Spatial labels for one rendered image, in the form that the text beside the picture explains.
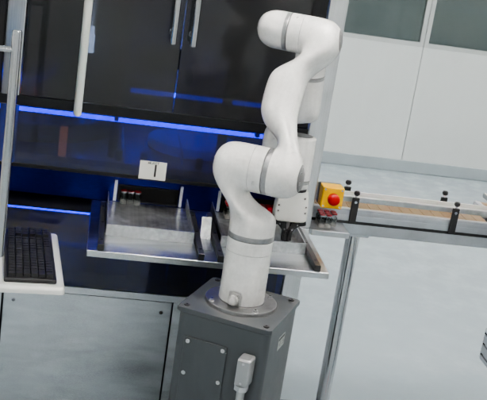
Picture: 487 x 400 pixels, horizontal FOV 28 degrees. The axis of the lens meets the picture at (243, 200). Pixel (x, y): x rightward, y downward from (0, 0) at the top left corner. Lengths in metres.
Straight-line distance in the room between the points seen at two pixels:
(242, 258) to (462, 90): 5.84
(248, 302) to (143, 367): 0.91
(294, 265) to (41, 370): 0.98
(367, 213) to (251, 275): 0.95
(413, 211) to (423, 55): 4.64
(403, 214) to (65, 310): 1.18
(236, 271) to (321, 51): 0.60
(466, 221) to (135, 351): 1.22
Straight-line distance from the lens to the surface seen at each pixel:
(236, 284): 2.55
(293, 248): 3.00
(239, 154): 2.48
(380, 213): 3.43
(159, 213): 3.20
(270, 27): 2.63
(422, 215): 3.49
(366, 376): 4.41
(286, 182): 2.45
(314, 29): 2.60
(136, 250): 2.85
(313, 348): 4.58
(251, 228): 2.50
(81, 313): 3.32
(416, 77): 8.10
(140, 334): 3.35
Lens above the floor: 1.84
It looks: 16 degrees down
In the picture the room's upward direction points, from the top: 9 degrees clockwise
